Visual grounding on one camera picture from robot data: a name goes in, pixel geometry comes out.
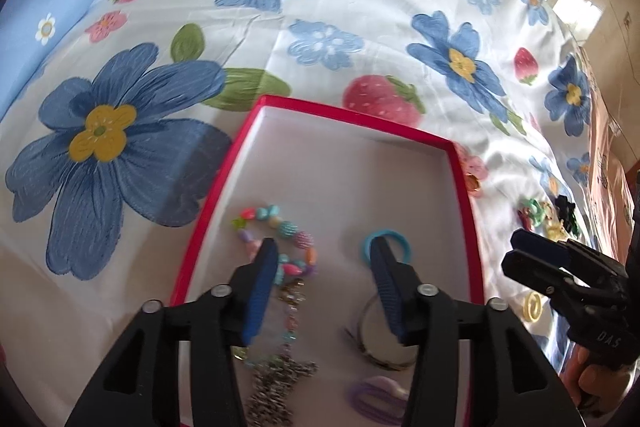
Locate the gold mesh band wristwatch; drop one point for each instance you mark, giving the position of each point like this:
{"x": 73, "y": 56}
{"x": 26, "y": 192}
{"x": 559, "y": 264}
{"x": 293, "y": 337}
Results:
{"x": 374, "y": 341}

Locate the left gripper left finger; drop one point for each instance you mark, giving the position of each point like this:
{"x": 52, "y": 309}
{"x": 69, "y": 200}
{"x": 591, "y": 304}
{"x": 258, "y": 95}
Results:
{"x": 251, "y": 288}

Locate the floral white bedsheet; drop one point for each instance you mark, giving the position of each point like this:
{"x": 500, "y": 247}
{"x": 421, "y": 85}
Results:
{"x": 108, "y": 152}

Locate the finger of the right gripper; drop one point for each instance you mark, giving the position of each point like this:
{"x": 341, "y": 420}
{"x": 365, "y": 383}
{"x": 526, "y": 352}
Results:
{"x": 554, "y": 253}
{"x": 545, "y": 274}

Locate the yellow hair claw clip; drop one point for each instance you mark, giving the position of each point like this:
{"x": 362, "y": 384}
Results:
{"x": 553, "y": 228}

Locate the pink flower hair clip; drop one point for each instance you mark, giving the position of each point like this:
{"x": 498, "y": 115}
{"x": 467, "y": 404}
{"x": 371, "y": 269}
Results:
{"x": 526, "y": 219}

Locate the red shallow jewelry box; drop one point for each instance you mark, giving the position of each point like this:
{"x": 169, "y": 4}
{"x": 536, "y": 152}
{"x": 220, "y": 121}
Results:
{"x": 340, "y": 176}

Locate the black green hair accessory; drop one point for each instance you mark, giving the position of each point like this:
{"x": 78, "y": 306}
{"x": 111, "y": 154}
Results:
{"x": 565, "y": 209}

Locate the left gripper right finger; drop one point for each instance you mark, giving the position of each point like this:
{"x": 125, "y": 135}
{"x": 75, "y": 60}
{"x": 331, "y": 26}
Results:
{"x": 397, "y": 285}

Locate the green fabric flower clip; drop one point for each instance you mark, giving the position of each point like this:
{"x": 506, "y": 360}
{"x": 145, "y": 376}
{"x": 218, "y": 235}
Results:
{"x": 535, "y": 212}

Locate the person's right hand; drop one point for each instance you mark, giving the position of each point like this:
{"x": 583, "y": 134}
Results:
{"x": 582, "y": 376}

